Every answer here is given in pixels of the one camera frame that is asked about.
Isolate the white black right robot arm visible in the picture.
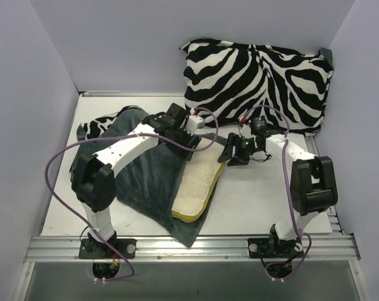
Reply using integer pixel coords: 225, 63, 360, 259
218, 117, 338, 256

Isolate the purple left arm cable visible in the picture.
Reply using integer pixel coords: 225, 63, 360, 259
44, 107, 221, 280

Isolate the cream quilted pillow yellow trim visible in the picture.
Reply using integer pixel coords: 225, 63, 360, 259
171, 143, 225, 223

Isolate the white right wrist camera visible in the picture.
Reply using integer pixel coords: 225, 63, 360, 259
238, 117, 253, 139

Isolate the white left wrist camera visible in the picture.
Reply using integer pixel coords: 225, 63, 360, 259
183, 108, 205, 134

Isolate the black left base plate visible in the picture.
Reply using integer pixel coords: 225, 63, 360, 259
78, 238, 137, 260

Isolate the grey zebra pillowcase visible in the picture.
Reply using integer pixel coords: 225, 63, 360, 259
77, 106, 227, 248

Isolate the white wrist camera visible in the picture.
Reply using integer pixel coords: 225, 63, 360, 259
238, 117, 253, 139
183, 108, 205, 134

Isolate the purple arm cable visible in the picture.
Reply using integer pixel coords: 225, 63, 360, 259
44, 107, 221, 280
238, 104, 312, 280

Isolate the aluminium front rail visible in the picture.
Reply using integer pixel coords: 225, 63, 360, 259
24, 233, 361, 264

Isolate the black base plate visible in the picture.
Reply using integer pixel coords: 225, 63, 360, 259
247, 238, 304, 259
78, 238, 137, 260

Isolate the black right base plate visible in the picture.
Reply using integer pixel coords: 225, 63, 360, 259
247, 238, 304, 259

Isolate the aluminium back rail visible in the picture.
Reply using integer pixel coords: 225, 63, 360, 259
81, 91, 122, 97

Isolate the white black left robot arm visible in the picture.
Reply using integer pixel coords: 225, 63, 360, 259
72, 103, 205, 258

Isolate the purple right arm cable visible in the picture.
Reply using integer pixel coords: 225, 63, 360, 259
238, 104, 312, 280

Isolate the zebra print pillow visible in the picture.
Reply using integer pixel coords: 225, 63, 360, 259
180, 38, 334, 135

